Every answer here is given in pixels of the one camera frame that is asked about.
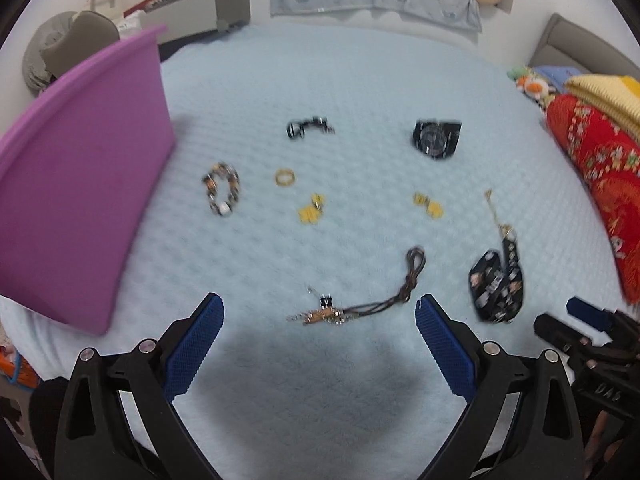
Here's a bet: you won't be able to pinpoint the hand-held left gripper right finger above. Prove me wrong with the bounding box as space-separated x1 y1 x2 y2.
415 294 586 480

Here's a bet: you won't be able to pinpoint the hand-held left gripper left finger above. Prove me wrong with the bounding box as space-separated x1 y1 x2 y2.
52 292 226 480

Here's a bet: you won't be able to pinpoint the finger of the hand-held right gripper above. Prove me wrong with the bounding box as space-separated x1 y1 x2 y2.
566 297 640 343
533 313 598 358

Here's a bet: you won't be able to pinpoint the black printed lanyard keychain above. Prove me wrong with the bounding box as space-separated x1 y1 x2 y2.
467 189 526 324

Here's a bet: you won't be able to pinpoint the brown cord necklace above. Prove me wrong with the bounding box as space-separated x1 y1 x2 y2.
286 246 427 327

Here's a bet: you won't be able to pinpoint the beaded bracelet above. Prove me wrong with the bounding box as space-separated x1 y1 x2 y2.
201 161 241 218

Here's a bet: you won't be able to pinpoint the purple plastic basin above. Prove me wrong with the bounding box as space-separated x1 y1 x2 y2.
0 24 177 337

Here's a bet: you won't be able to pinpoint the yellow earring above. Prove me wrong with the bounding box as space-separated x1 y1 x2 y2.
412 191 446 220
297 193 327 225

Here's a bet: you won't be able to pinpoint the red patterned blanket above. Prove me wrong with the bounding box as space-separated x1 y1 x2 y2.
544 92 640 307

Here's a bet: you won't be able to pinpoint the orange basket with blue rim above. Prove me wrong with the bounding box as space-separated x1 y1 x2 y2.
0 344 42 392

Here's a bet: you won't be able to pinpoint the black wrist watch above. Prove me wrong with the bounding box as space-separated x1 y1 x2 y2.
412 118 463 161

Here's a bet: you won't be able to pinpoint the yellow knitted blanket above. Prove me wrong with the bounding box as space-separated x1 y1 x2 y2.
564 73 640 137

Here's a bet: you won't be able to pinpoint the small plush toys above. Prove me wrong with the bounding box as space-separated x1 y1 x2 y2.
506 65 557 107

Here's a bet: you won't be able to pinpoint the grey headboard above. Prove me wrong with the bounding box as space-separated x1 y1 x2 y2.
529 12 640 80

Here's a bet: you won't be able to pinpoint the light blue bed blanket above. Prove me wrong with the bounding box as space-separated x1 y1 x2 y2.
0 22 632 480

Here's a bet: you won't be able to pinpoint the grey chair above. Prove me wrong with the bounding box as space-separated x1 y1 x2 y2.
42 10 121 80

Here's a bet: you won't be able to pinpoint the grey garment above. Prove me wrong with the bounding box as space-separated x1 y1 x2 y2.
22 10 83 97

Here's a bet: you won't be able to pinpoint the grey desk with clutter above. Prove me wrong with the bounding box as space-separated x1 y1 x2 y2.
139 0 251 47

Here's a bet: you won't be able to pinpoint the white tote bag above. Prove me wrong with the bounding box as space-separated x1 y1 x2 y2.
89 0 122 23

